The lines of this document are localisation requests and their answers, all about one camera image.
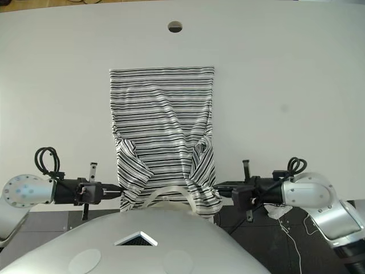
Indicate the white crumpled cloth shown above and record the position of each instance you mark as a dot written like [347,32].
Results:
[275,211]

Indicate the striped T-shirt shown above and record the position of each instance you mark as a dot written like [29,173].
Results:
[162,120]

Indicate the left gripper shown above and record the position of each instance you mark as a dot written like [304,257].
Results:
[64,191]

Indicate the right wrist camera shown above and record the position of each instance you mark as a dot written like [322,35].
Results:
[242,197]

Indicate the robot body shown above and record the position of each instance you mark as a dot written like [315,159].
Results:
[137,245]

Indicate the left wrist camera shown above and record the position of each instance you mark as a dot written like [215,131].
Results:
[92,193]

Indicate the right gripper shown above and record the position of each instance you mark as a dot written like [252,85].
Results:
[271,191]

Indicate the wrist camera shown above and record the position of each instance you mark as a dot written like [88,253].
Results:
[92,193]
[242,197]

